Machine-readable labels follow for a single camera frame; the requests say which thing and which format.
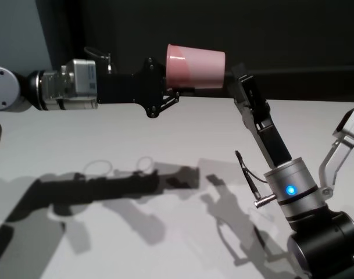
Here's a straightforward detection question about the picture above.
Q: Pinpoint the thin dark grey rail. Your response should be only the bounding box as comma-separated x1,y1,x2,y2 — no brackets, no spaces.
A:
191,76,354,90

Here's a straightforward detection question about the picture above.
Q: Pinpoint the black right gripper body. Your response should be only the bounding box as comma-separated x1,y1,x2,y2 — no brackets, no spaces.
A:
256,126,293,169

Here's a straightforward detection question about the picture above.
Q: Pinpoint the pink plastic cup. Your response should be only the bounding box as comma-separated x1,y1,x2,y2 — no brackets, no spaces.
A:
165,43,226,90

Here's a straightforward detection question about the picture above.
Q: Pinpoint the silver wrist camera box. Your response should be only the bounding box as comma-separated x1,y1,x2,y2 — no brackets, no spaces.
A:
332,106,354,141
60,59,98,102

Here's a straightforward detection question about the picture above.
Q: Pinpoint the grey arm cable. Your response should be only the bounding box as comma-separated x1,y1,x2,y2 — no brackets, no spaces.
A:
234,149,278,209
83,46,113,74

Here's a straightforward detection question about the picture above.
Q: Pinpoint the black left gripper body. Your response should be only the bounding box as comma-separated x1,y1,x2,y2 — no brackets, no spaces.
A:
95,56,167,119

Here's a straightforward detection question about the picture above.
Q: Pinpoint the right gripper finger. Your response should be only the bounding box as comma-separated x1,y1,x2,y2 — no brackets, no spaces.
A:
230,63,272,131
233,96,261,131

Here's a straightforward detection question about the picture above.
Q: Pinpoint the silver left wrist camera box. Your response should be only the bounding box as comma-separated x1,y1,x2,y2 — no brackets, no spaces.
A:
60,59,98,102

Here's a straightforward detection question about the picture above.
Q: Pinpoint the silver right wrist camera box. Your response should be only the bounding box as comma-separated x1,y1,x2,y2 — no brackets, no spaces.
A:
332,106,354,141

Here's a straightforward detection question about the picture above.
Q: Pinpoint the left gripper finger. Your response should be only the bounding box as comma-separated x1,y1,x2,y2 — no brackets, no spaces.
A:
156,86,195,114

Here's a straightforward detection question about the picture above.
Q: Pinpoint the grey left arm cable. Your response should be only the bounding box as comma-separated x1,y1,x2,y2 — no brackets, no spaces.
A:
83,46,113,74

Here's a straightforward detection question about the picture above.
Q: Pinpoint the black frame post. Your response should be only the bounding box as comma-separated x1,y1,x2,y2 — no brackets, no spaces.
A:
65,0,87,56

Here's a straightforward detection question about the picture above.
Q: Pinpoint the silver right camera bracket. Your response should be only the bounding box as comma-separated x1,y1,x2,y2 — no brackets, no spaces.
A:
318,135,354,199

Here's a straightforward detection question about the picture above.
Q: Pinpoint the grey right arm cable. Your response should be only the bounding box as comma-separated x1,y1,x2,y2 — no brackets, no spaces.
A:
234,149,278,209

